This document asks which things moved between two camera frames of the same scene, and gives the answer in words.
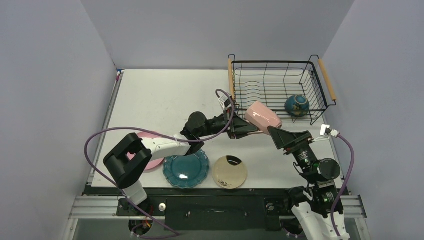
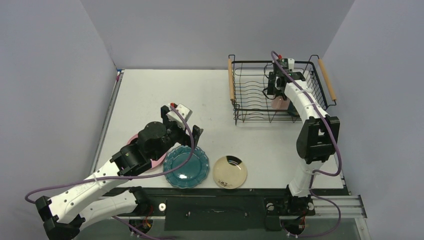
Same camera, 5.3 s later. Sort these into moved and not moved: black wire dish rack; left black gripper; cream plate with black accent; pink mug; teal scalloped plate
Moved: left black gripper; pink mug
Not moved: teal scalloped plate; cream plate with black accent; black wire dish rack
